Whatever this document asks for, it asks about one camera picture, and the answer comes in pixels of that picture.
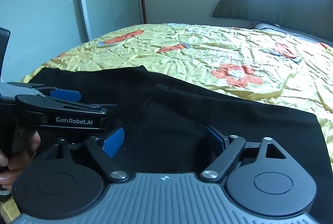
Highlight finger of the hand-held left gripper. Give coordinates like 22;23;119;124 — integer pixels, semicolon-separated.
26;85;81;102
56;99;118;114

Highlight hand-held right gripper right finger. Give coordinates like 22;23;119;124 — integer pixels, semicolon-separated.
201;126;288;184

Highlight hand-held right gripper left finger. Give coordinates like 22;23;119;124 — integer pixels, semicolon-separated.
44;127;128;184

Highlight black pants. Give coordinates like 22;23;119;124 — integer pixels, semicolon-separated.
26;65;333;178

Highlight person's left hand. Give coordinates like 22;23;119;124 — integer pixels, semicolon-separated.
0;133;41;189

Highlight yellow floral blanket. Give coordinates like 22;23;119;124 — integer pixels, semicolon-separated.
0;23;333;224

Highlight grey patterned pillow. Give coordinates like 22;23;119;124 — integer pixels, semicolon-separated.
247;20;333;48

